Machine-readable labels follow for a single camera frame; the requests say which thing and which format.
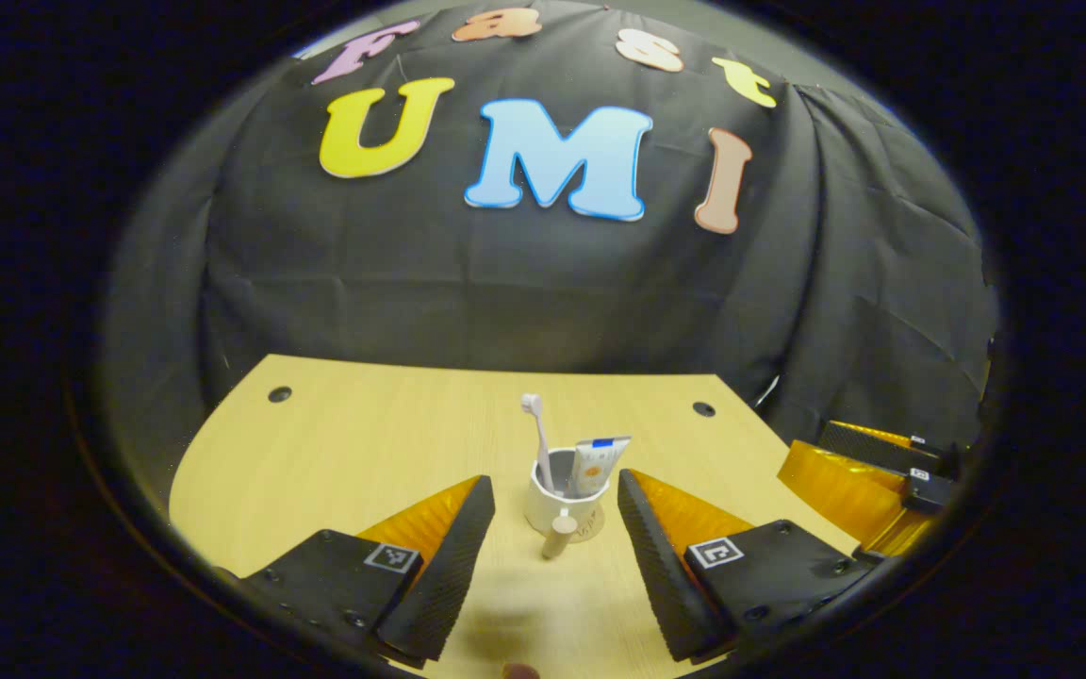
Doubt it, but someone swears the white cup with wooden handle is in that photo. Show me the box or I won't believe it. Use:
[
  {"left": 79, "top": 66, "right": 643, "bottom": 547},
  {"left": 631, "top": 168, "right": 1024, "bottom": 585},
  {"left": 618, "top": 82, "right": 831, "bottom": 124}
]
[{"left": 524, "top": 448, "right": 612, "bottom": 560}]

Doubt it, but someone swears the black backdrop cloth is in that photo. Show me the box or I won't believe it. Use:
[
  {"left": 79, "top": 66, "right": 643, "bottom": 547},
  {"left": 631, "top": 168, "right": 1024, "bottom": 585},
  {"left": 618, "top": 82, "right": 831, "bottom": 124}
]
[{"left": 95, "top": 0, "right": 1001, "bottom": 529}]

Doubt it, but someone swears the light wooden desktop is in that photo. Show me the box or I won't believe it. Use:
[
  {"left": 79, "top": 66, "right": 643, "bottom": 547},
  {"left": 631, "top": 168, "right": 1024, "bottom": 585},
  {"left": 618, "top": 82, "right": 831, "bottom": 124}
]
[{"left": 169, "top": 354, "right": 860, "bottom": 679}]

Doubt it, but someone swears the white toothpaste tube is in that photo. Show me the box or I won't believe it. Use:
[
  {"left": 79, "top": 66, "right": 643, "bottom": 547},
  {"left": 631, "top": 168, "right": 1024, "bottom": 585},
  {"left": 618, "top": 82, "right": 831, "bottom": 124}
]
[{"left": 569, "top": 436, "right": 632, "bottom": 499}]

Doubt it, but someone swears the pale pink toothbrush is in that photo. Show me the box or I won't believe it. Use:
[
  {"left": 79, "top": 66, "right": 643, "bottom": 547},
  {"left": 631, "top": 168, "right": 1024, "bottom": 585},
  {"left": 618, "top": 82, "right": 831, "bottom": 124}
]
[{"left": 520, "top": 393, "right": 555, "bottom": 493}]

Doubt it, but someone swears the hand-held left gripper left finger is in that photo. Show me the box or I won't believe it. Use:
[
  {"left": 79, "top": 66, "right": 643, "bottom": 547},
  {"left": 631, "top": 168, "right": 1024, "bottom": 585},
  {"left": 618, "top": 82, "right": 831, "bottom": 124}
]
[{"left": 238, "top": 474, "right": 498, "bottom": 671}]

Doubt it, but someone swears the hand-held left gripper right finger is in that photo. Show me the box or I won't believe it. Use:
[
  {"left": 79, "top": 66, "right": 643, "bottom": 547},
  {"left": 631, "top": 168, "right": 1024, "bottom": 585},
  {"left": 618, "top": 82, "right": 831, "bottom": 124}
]
[{"left": 616, "top": 468, "right": 880, "bottom": 666}]

